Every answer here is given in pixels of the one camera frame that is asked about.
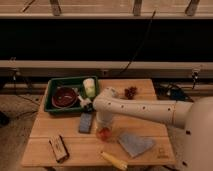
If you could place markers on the small white black object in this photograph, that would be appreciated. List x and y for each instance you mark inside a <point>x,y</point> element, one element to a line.
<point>86,104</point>

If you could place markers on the grey folded cloth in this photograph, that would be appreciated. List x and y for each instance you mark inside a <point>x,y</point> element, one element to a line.
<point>135,145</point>

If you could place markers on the brown wooden box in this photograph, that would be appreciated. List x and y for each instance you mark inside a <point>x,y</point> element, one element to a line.
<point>59,149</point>

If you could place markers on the red apple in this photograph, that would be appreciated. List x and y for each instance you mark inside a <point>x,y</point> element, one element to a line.
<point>104,134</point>

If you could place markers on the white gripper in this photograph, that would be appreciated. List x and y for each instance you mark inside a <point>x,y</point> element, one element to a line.
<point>104,120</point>

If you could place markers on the dark red bowl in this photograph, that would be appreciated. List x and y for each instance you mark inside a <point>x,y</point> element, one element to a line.
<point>64,97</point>

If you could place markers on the white cylindrical cup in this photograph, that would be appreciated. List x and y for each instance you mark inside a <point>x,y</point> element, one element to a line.
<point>89,85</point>

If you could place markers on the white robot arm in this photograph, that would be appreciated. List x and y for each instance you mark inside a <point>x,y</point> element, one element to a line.
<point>196,118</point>

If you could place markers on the green plastic tray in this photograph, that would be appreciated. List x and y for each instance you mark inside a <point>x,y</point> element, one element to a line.
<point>76,83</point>

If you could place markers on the blue-grey sponge block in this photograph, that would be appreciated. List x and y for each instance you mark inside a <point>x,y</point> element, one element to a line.
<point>85,123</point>

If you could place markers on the dark red grape bunch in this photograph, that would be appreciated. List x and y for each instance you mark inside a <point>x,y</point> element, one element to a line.
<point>130,92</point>

